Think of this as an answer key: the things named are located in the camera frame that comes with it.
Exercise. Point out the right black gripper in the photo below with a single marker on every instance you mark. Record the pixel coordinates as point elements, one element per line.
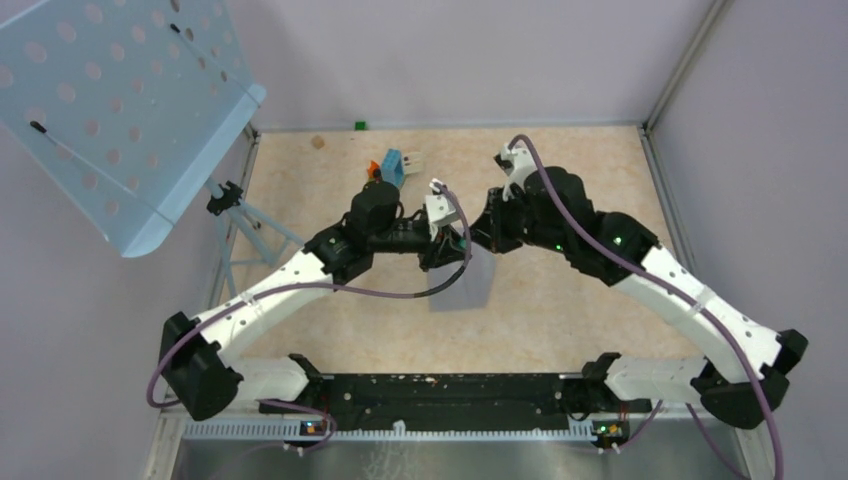
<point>489,231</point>

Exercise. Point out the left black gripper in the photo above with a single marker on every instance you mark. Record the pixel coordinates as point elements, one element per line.
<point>445,246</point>

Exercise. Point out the grey envelope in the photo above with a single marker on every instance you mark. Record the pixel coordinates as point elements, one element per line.
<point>473,289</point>

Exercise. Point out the colourful toy block assembly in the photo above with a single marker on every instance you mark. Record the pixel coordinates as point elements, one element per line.
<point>396,167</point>

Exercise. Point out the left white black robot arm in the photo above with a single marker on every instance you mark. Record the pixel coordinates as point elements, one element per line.
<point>196,362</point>

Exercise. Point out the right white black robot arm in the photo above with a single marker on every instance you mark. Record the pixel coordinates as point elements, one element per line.
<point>741,373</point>

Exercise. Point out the light blue perforated music stand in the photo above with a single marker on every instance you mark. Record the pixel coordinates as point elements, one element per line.
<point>129,107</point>

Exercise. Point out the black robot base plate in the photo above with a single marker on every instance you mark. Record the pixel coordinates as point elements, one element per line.
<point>458,402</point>

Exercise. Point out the white slotted cable duct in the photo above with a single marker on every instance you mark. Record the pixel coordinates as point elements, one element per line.
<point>295,430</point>

